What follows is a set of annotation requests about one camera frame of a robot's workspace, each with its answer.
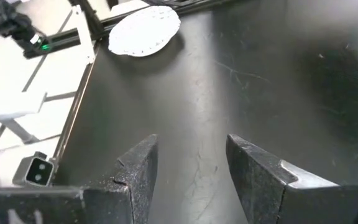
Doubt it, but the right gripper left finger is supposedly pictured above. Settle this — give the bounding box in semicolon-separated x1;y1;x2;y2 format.
81;134;159;224

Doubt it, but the white upright post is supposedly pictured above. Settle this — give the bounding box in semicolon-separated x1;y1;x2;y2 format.
72;4;96;65

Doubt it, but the black table mat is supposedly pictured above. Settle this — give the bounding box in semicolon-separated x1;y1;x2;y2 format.
53;0;358;224

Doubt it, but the grey desk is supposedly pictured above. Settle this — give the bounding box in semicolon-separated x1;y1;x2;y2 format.
0;91;47;144

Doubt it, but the grey depth camera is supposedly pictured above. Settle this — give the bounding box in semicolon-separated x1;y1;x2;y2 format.
12;151;56;188

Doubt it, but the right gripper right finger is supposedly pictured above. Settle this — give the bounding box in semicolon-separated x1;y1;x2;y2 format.
226;133;338;224

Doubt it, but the blue patterned paper plate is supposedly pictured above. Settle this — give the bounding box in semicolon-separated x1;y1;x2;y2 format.
108;5;182;58

